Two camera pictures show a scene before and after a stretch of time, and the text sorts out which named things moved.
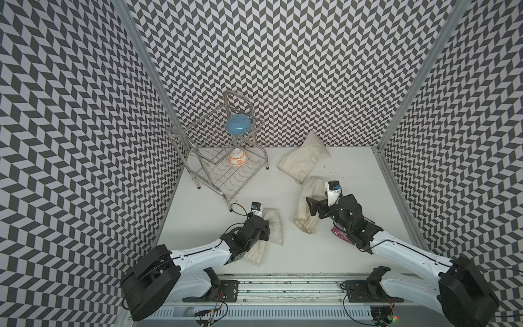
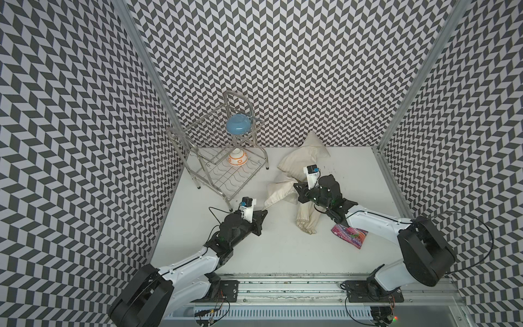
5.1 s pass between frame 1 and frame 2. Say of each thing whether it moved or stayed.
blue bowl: stayed
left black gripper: moved
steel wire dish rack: stayed
